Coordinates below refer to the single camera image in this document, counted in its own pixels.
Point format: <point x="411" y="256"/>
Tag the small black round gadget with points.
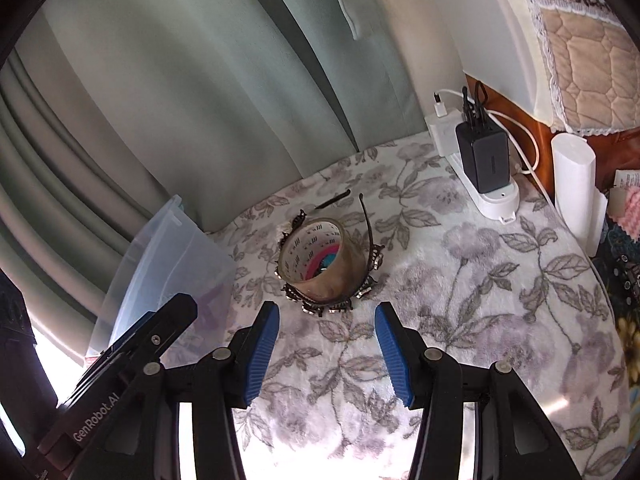
<point x="631" y="270"/>

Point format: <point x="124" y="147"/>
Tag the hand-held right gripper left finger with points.
<point x="260" y="355"/>

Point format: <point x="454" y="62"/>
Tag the black hair pin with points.
<point x="332" y="201"/>

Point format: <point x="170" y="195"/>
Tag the pale green curtain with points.
<point x="380" y="60"/>

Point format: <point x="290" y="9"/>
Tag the white charger plug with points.
<point x="442" y="135"/>

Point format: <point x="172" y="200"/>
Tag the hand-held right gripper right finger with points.
<point x="395" y="360"/>

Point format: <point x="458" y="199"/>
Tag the brown packing tape roll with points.
<point x="325" y="291"/>

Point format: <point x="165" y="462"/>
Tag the white power strip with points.
<point x="495" y="206"/>

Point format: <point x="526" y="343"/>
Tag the dark floral cloth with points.
<point x="626" y="320"/>

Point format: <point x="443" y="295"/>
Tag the clear plastic storage container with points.
<point x="165" y="270"/>

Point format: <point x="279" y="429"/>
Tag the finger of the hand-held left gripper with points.
<point x="170" y="325"/>
<point x="134" y="327"/>

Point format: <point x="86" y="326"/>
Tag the grey floral blanket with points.
<point x="475" y="285"/>

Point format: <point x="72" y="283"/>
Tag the pink knitted cloth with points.
<point x="625" y="215"/>

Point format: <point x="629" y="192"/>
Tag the small white packet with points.
<point x="629" y="179"/>

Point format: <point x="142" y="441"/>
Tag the grey curtain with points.
<point x="150" y="85"/>

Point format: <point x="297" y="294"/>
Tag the beige quilted lace cover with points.
<point x="585" y="70"/>

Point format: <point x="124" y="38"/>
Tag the black charger block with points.
<point x="482" y="160"/>

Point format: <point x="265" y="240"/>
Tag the white cylinder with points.
<point x="572" y="185"/>

